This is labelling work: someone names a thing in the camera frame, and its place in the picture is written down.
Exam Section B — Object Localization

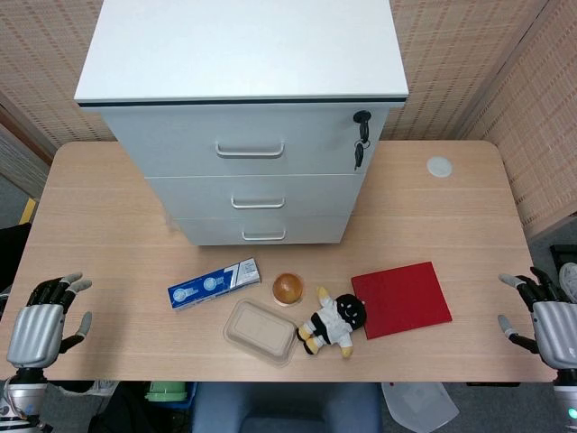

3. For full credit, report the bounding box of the large drawer with lock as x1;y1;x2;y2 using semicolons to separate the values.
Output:
101;106;389;180

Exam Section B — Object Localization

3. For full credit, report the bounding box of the blue chair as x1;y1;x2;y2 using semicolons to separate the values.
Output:
191;382;384;433

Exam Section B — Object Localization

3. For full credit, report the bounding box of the black key in lock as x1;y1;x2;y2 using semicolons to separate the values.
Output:
353;110;374;143

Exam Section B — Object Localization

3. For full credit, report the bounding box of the white round cable grommet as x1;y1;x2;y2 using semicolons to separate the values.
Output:
426;155;453;179

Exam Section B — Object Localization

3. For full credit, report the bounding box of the white drawer cabinet body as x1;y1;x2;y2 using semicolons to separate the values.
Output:
74;0;410;247

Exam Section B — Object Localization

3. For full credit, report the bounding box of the beige pulp food tray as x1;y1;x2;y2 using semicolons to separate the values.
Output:
222;297;299;369

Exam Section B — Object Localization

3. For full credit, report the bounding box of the medium white cabinet drawer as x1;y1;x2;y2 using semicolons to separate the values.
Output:
144;172;365;223

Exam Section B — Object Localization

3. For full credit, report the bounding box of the black plush doll white coat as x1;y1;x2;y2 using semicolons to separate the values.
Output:
296;285;369;360

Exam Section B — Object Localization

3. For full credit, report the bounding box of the black bag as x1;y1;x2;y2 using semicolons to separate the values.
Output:
0;224;32;290

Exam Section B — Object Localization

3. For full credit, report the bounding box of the woven folding screen panel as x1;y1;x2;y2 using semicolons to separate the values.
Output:
380;0;558;142
459;0;577;240
0;0;114;146

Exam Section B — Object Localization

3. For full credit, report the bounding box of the black box on floor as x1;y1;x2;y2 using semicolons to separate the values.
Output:
549;244;577;272

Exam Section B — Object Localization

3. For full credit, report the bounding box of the white sneaker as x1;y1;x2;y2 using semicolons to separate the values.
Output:
558;262;577;303

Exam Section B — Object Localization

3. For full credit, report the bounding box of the small white cabinet drawer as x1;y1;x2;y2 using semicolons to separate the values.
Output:
173;215;353;247

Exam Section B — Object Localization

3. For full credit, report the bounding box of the green plastic container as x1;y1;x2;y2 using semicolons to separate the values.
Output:
144;381;188;402

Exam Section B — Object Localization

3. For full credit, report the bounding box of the red square notebook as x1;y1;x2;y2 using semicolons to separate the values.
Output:
351;261;453;341

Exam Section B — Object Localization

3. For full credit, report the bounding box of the orange jelly cup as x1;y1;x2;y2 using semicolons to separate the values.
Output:
271;272;306;308

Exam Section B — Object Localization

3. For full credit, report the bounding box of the yellow flat object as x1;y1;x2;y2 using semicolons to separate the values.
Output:
18;198;37;225

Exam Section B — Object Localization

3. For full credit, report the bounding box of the translucent white plastic bin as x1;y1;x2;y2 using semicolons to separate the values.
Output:
380;382;461;433

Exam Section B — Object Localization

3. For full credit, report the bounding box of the blue white toothpaste box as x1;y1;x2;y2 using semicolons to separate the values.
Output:
167;257;263;313

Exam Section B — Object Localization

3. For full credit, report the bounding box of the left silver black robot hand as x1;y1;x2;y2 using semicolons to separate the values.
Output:
5;272;94;369

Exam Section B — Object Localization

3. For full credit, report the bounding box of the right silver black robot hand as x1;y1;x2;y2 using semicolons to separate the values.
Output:
497;266;577;373

